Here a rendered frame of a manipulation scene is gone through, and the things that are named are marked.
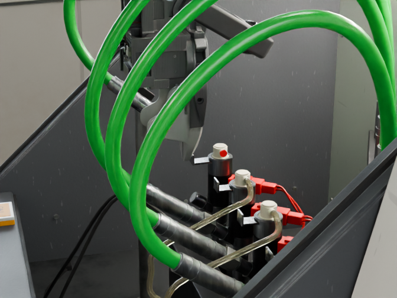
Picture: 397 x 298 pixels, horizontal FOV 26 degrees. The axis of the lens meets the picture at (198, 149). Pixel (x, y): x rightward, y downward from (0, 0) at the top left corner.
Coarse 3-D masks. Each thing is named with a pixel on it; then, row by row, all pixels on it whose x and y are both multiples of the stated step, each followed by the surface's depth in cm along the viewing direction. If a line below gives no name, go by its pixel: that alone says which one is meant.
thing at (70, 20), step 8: (64, 0) 101; (72, 0) 101; (64, 8) 101; (72, 8) 102; (64, 16) 102; (72, 16) 102; (72, 24) 102; (72, 32) 102; (72, 40) 103; (80, 40) 103; (80, 48) 103; (80, 56) 103; (88, 56) 103; (88, 64) 103; (104, 80) 104
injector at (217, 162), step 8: (216, 160) 96; (224, 160) 96; (232, 160) 97; (208, 168) 97; (216, 168) 96; (224, 168) 96; (208, 176) 98; (216, 176) 97; (224, 176) 97; (208, 184) 98; (224, 184) 97; (208, 192) 98; (216, 192) 97; (224, 192) 97; (192, 200) 98; (200, 200) 98; (208, 200) 98; (216, 200) 98; (224, 200) 98; (200, 208) 99; (208, 208) 98; (216, 208) 98; (224, 216) 99; (224, 224) 99; (216, 240) 100; (224, 272) 102
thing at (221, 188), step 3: (216, 180) 89; (216, 183) 89; (213, 186) 90; (216, 186) 89; (219, 186) 90; (222, 186) 90; (225, 186) 90; (228, 186) 90; (216, 189) 89; (219, 189) 89; (222, 189) 89; (225, 189) 89; (228, 189) 89; (231, 189) 89; (219, 192) 89; (222, 192) 89
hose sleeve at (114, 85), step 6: (114, 78) 104; (108, 84) 104; (114, 84) 104; (120, 84) 104; (114, 90) 104; (138, 96) 104; (144, 96) 105; (132, 102) 104; (138, 102) 104; (144, 102) 104; (150, 102) 105; (138, 108) 104
